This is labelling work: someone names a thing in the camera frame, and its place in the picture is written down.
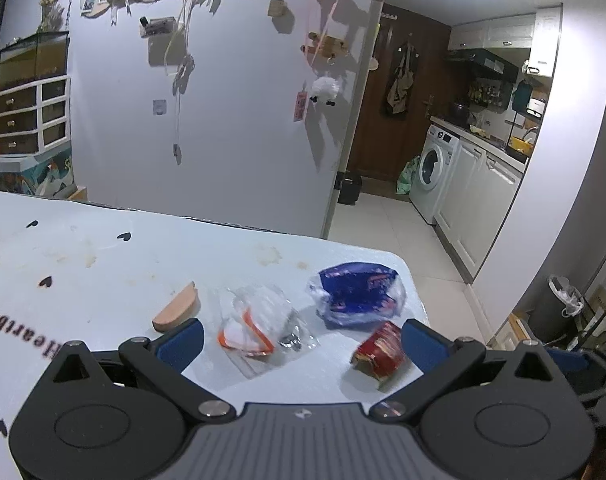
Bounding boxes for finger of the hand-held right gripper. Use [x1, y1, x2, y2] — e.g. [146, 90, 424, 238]
[549, 349, 591, 376]

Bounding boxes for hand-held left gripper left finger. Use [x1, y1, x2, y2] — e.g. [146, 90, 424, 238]
[42, 319, 237, 423]

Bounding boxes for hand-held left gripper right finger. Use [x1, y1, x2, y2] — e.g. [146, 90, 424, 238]
[370, 318, 566, 422]

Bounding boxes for half-round wooden piece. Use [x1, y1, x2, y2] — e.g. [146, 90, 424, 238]
[152, 281, 202, 334]

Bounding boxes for red snack wrapper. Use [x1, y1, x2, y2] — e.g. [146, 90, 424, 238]
[350, 320, 409, 390]

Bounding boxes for clear orange-edged plastic wrapper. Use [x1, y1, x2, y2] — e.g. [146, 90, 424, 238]
[208, 284, 320, 376]

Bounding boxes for blue white snack wrapper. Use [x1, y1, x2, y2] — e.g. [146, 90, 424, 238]
[307, 261, 408, 331]

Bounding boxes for grey trash can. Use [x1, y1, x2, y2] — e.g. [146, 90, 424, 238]
[547, 274, 585, 332]

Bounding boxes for white plastic bin liner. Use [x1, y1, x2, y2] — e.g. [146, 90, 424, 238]
[549, 275, 584, 317]

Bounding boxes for low white drawer cabinet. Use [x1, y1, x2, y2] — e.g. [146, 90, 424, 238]
[476, 282, 549, 351]

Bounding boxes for white kitchen base cabinets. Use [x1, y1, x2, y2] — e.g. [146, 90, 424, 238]
[433, 135, 526, 283]

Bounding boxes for green plastic bag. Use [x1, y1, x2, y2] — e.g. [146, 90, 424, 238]
[395, 156, 421, 197]

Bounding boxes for small black floor box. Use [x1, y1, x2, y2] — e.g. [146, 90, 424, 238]
[337, 172, 363, 206]

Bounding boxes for white washing machine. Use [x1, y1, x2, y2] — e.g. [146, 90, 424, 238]
[417, 124, 460, 225]

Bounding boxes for dark brown door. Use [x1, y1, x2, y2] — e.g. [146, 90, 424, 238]
[345, 2, 451, 183]

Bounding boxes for colourful printed box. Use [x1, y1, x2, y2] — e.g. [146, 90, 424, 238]
[0, 152, 76, 197]

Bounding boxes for white refrigerator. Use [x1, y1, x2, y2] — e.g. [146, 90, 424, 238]
[325, 0, 384, 241]

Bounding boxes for hanging beige apron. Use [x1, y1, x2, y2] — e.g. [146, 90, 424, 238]
[380, 42, 416, 118]

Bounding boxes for dark brown drawer unit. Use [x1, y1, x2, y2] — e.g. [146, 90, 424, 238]
[0, 76, 71, 156]

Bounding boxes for white plush sheep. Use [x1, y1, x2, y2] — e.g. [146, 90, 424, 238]
[310, 76, 341, 107]

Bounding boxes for black range hood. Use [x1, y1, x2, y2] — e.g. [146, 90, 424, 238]
[445, 49, 519, 81]

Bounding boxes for wooden hook rack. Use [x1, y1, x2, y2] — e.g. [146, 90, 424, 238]
[303, 34, 348, 58]

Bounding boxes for small printed card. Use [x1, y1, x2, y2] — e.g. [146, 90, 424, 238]
[140, 16, 176, 38]

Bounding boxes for glass fish tank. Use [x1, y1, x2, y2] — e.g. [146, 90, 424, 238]
[0, 30, 70, 92]

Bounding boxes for white upper kitchen cabinets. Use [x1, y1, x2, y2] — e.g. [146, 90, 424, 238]
[448, 7, 561, 78]

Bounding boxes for dried flower bunch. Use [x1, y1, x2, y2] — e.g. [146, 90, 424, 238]
[37, 0, 64, 33]

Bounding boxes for white hanging cord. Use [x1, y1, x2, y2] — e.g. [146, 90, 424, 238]
[163, 0, 199, 166]

